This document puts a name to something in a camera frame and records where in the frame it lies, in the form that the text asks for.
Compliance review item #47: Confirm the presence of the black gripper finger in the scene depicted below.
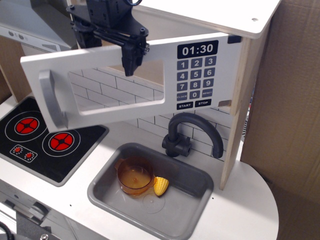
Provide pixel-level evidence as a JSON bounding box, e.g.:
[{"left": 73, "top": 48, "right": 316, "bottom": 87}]
[
  {"left": 72, "top": 23, "right": 102, "bottom": 49},
  {"left": 121, "top": 37, "right": 150, "bottom": 77}
]

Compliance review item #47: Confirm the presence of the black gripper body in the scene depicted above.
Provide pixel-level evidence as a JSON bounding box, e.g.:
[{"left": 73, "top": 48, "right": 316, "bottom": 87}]
[{"left": 66, "top": 0, "right": 149, "bottom": 47}]

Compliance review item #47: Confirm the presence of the white toy microwave door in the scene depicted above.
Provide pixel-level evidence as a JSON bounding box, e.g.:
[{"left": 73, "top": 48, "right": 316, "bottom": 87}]
[{"left": 20, "top": 33, "right": 243, "bottom": 132}]

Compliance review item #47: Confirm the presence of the white wooden microwave cabinet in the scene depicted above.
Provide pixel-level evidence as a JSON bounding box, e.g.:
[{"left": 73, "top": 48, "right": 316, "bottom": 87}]
[{"left": 66, "top": 0, "right": 282, "bottom": 191}]

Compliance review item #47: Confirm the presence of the grey range hood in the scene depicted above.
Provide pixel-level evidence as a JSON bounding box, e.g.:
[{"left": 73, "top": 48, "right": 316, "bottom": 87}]
[{"left": 0, "top": 0, "right": 78, "bottom": 53}]

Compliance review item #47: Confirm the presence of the dark grey toy faucet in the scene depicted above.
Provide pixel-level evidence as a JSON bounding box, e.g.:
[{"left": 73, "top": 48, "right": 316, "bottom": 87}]
[{"left": 162, "top": 112, "right": 224, "bottom": 159}]

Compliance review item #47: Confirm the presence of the orange transparent toy pot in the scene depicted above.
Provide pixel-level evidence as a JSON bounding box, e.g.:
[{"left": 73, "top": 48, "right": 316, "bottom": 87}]
[{"left": 114, "top": 156, "right": 157, "bottom": 196}]

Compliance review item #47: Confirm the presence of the black toy stovetop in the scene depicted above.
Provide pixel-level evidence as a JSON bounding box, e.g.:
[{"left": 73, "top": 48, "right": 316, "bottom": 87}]
[{"left": 0, "top": 97, "right": 109, "bottom": 187}]

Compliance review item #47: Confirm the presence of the yellow toy corn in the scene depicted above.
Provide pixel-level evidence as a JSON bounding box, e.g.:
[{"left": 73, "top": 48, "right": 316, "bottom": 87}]
[{"left": 153, "top": 176, "right": 169, "bottom": 197}]

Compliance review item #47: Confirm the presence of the grey toy sink basin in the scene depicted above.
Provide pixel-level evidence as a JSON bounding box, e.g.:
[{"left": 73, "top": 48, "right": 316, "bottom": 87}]
[{"left": 87, "top": 143, "right": 214, "bottom": 240}]

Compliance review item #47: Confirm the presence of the brown cardboard box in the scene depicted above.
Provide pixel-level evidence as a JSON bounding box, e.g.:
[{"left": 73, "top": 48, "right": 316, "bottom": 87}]
[{"left": 241, "top": 0, "right": 320, "bottom": 240}]

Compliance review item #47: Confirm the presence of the grey oven knob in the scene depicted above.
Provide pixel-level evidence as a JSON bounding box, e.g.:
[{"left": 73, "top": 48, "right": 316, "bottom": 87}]
[{"left": 28, "top": 202, "right": 49, "bottom": 220}]

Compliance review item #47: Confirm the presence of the black cable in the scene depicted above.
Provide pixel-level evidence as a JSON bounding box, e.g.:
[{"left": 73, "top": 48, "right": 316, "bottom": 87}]
[{"left": 0, "top": 221, "right": 16, "bottom": 240}]

